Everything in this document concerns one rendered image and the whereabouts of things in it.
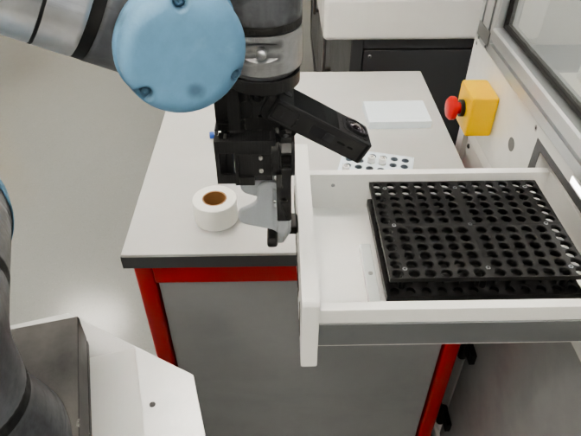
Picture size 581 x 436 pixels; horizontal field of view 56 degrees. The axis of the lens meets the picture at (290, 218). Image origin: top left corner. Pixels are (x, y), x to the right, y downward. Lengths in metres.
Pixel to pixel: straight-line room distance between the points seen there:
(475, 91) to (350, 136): 0.44
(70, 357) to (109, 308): 1.17
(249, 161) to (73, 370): 0.30
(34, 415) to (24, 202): 1.86
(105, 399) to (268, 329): 0.37
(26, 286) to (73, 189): 0.53
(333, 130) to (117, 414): 0.40
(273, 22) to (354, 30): 0.92
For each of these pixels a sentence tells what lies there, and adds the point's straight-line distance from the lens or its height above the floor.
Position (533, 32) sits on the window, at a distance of 0.92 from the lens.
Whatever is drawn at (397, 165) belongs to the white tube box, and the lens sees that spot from 0.95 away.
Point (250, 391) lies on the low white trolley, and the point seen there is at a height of 0.36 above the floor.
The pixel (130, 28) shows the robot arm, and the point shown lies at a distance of 0.31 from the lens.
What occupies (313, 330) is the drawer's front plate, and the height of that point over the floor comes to 0.89.
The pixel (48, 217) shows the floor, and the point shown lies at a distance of 2.26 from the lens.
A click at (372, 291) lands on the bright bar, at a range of 0.66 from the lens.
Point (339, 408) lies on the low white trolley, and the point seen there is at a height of 0.29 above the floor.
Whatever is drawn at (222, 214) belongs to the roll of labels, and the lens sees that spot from 0.85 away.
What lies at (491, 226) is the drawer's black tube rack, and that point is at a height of 0.90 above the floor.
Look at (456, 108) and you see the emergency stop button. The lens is 0.97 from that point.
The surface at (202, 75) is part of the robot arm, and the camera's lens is 0.33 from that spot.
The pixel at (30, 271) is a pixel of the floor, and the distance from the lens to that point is 2.06.
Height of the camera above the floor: 1.33
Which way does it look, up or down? 40 degrees down
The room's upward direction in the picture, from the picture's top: straight up
